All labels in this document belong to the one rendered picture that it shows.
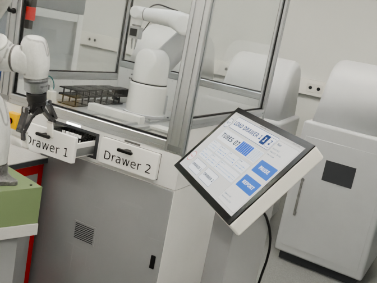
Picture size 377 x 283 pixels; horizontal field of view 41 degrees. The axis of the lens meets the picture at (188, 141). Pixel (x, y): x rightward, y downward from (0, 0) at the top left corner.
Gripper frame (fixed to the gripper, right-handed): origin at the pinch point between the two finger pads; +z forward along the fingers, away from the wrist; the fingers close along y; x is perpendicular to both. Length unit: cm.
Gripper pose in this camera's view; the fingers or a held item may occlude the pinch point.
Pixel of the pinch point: (38, 140)
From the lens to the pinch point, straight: 210.9
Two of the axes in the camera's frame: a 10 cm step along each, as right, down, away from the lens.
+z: -0.8, 9.2, 3.9
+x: -8.7, -2.6, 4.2
